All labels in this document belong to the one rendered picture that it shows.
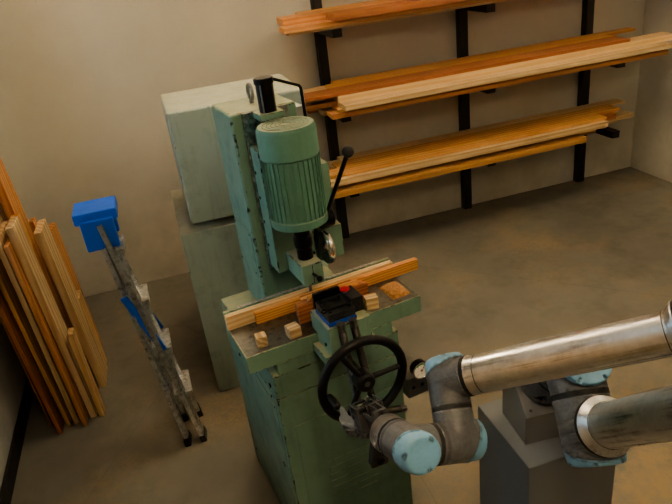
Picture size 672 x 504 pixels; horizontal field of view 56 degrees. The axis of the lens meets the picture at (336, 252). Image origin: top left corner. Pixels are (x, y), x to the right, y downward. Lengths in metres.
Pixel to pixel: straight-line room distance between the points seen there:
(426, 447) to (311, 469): 0.91
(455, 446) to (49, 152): 3.37
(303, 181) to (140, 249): 2.75
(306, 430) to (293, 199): 0.76
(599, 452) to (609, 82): 4.04
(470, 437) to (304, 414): 0.77
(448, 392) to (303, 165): 0.76
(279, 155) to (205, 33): 2.43
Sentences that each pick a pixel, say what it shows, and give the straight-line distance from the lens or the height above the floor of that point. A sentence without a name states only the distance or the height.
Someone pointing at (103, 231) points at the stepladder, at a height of 1.09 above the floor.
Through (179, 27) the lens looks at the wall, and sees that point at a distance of 4.13.
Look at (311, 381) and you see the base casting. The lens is 2.02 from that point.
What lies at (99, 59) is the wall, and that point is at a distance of 4.14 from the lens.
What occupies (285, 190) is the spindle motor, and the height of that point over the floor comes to 1.33.
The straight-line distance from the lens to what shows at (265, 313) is 2.02.
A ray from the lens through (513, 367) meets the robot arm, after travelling 1.38.
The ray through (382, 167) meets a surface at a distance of 4.11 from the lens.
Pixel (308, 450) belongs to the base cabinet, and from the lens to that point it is 2.17.
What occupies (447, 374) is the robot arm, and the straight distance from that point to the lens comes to 1.44.
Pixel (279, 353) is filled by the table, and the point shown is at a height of 0.88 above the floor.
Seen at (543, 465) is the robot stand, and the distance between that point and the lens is 2.00.
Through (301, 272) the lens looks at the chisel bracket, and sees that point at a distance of 1.97.
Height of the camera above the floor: 1.96
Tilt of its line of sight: 26 degrees down
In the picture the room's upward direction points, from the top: 7 degrees counter-clockwise
